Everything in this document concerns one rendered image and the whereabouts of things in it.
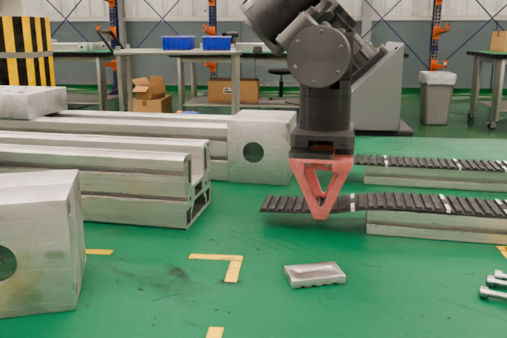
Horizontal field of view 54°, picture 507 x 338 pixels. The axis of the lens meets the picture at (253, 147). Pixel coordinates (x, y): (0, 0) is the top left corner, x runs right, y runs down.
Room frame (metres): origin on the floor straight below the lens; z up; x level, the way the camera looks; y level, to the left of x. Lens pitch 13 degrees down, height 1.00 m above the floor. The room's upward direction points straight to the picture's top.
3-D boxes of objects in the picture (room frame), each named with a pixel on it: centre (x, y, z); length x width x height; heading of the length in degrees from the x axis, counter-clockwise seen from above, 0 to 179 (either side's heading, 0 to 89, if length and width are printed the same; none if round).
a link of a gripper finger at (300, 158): (0.53, -0.08, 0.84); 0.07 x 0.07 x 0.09; 78
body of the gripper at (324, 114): (0.55, -0.08, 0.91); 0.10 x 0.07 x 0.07; 168
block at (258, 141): (0.76, -0.02, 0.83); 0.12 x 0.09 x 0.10; 168
